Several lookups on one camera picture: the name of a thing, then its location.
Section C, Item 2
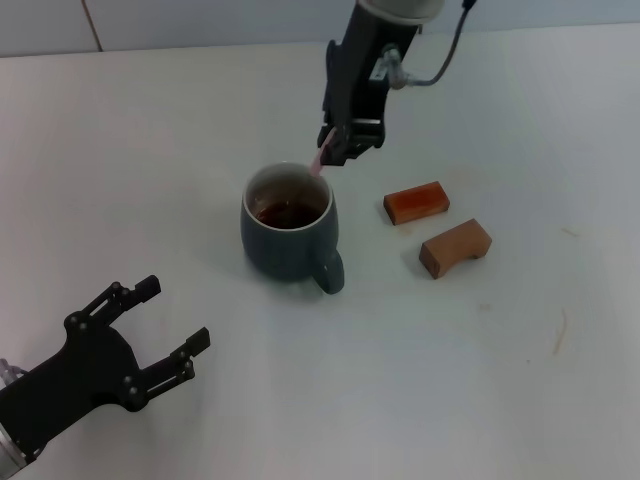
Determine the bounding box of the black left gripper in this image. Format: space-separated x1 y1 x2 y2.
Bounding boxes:
0 274 212 446

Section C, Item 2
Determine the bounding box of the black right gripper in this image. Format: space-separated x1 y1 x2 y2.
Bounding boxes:
317 2 420 167

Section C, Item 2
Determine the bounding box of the pink handled metal spoon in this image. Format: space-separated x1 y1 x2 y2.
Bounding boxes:
308 127 339 177

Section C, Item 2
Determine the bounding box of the grey ceramic cup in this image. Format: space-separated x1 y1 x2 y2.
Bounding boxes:
239 161 346 296

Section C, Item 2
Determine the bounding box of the light brown wooden spoon rest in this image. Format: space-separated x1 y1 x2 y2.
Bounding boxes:
418 218 493 280

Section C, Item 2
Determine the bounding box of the reddish brown wooden block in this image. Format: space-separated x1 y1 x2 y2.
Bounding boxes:
383 180 451 227

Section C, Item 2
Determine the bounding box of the dark brown coffee liquid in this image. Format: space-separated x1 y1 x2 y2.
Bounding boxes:
254 199 321 230

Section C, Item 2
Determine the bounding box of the right gripper cable with plug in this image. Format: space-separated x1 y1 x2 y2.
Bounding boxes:
382 0 477 91

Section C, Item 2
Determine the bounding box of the gripper cable with plug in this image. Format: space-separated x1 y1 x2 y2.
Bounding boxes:
0 357 29 386
382 0 477 91

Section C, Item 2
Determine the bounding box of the left gripper cable with plug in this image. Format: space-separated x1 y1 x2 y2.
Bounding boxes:
0 357 29 386

